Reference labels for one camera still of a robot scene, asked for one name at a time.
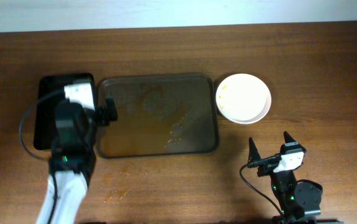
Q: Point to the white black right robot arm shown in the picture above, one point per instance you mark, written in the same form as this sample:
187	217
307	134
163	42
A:
298	200

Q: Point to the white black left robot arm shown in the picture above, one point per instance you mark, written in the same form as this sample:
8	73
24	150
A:
71	164

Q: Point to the white plate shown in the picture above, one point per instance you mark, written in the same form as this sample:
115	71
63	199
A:
248	111
239	87

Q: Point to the black rectangular sponge tray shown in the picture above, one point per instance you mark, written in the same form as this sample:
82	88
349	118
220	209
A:
45	130

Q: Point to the dark brown serving tray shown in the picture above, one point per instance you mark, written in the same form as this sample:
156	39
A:
159	115

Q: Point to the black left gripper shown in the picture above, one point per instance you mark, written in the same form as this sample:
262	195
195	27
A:
104	115

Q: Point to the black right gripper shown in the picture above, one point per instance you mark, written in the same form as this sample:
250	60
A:
270	167

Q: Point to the white plate back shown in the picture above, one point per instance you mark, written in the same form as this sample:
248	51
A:
239	87

